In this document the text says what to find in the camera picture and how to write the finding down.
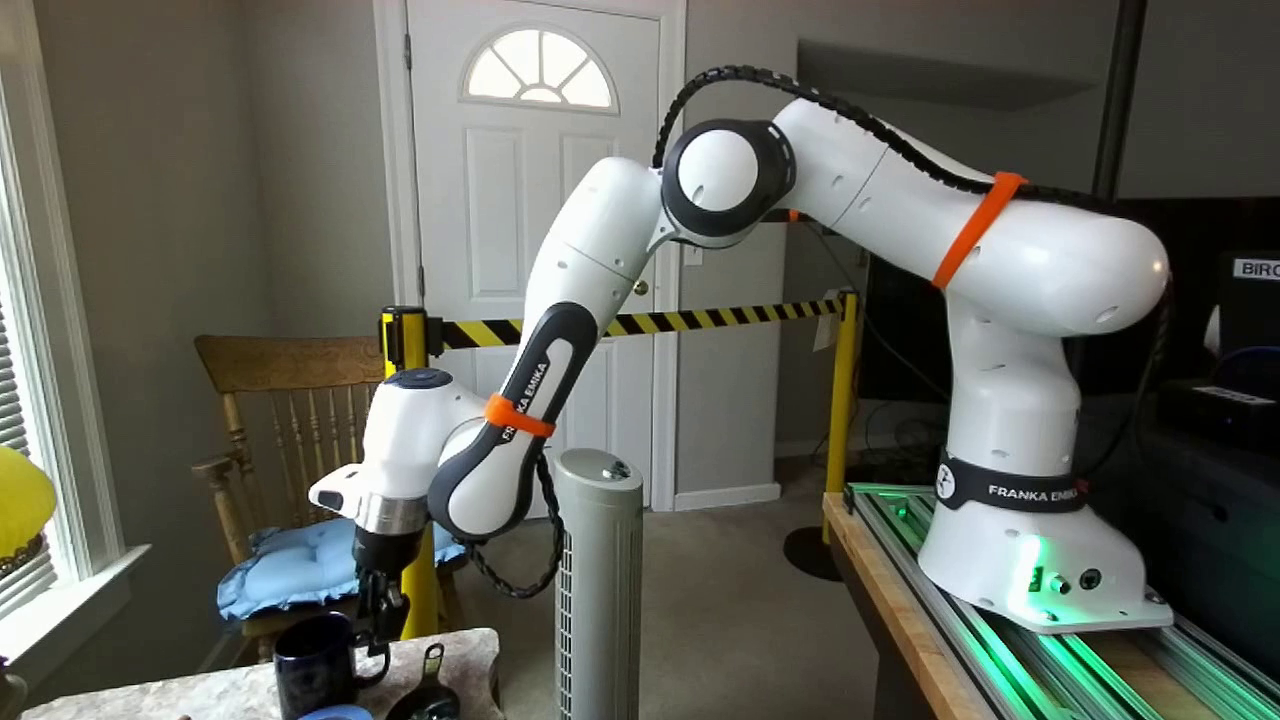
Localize white window sill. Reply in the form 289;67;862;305
0;541;150;669

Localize grey tower fan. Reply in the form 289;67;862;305
551;443;647;720

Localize yellow shade table lamp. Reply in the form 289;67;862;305
0;443;60;564

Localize white door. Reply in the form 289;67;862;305
371;0;691;515

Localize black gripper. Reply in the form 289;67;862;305
353;533;428;657

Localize wooden chair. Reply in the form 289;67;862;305
188;333;404;673

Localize white window blinds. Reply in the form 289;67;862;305
0;171;35;590

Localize yellow black barrier belt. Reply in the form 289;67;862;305
423;292;855;350

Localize wooden bench with aluminium rails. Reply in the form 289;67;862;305
814;478;1280;720

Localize yellow stanchion post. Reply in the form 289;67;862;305
375;305;446;639
779;289;862;585

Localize dark vertical pole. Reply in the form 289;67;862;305
1087;0;1151;202

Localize marble top side table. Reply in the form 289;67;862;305
17;623;506;720

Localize blue cushion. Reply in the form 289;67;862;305
211;512;477;628

